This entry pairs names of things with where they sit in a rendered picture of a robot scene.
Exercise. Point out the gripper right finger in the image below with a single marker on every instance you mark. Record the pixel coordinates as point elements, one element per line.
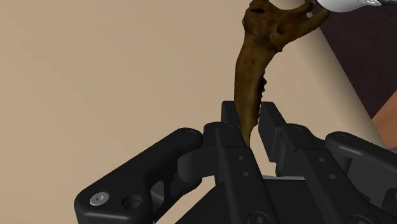
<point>313,155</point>

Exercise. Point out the brown animal skull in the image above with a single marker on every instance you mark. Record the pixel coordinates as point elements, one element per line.
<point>252,71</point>

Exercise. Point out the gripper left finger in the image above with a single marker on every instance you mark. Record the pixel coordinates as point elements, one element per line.
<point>173,161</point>

